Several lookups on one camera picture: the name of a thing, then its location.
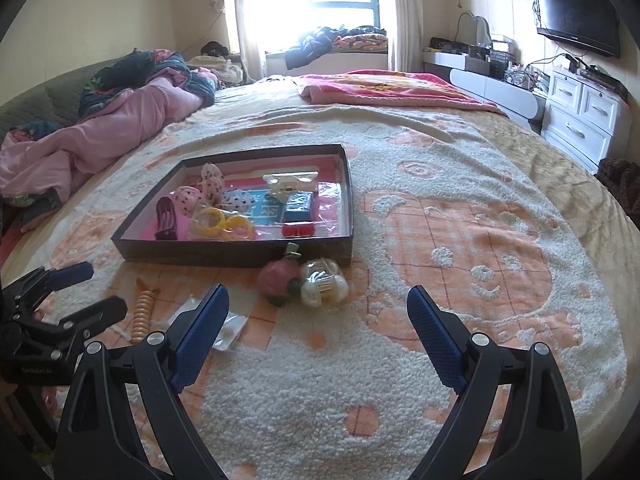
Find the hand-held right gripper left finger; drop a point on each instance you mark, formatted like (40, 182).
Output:
(197, 340)

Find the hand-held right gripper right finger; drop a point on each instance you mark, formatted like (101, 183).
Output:
(437, 340)

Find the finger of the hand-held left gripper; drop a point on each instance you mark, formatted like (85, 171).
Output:
(95, 317)
(70, 274)

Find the clear packet with white card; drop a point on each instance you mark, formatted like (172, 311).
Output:
(232, 327)

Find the dark shallow cardboard box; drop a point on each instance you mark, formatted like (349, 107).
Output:
(225, 252)

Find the pink flower hair clip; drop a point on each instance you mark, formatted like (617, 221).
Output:
(277, 280)

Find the long dark brown hair clip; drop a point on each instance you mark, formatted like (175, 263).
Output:
(166, 217)

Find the pearl hair claw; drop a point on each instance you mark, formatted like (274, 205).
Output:
(325, 285)

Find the polka dot fabric hair bow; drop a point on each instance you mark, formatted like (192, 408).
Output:
(212, 182)

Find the small blue box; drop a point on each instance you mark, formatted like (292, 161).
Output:
(300, 207)

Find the white hair claw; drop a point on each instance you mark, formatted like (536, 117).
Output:
(290, 182)

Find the pink floral quilt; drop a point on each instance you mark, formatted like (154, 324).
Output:
(125, 120)

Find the green quilted headboard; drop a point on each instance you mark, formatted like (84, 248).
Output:
(40, 95)

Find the dark brown cloth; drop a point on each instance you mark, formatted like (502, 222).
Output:
(620, 180)

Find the pink printed blanket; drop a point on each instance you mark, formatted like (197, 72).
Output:
(390, 90)

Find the white grey desk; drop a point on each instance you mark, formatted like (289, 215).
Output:
(490, 90)

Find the white drawer cabinet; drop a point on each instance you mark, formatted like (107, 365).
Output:
(580, 120)

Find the black cloth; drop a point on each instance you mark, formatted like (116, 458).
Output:
(215, 48)

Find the clutter of desk items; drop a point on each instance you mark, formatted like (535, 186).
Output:
(500, 60)

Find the sheer white curtain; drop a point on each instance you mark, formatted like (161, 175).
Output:
(245, 20)
(405, 15)

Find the colourful folded quilt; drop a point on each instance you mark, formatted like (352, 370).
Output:
(362, 40)

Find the black set-top box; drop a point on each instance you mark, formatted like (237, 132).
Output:
(602, 77)

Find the navy jacket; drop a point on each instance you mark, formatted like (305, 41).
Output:
(310, 47)

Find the oval table mirror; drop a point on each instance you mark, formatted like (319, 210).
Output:
(477, 27)

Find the black wall television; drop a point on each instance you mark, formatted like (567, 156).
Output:
(575, 17)

